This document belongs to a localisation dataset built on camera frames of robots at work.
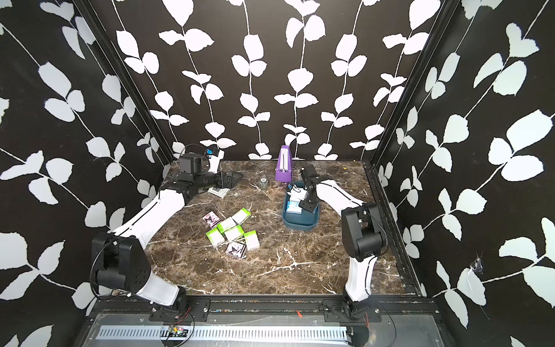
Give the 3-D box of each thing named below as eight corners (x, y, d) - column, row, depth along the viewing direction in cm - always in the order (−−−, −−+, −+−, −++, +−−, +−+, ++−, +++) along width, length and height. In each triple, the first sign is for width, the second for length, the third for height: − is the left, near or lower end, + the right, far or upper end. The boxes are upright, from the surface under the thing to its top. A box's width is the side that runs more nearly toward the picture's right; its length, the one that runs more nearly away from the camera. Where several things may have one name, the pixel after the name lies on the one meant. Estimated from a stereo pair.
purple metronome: (276, 182, 114) (275, 157, 100) (276, 170, 120) (275, 145, 105) (290, 182, 114) (292, 157, 100) (290, 170, 120) (291, 145, 105)
